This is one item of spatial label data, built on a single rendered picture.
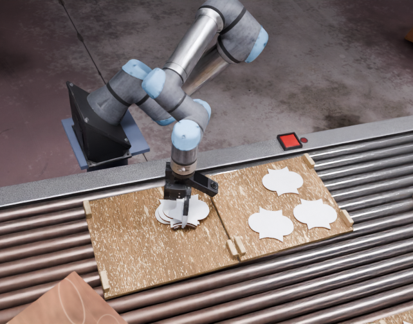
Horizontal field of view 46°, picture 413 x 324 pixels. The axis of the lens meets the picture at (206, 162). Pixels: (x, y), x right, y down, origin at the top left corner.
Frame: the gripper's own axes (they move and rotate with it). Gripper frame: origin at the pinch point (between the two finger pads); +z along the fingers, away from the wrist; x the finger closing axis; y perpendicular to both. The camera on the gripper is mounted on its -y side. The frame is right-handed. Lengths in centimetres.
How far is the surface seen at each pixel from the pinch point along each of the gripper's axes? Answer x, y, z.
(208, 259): 15.6, -7.6, 3.9
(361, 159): -34, -67, 6
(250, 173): -20.7, -22.5, 3.9
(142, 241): 10.6, 12.8, 3.9
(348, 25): -291, -140, 98
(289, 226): 1.9, -33.9, 3.0
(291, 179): -18.9, -36.8, 3.0
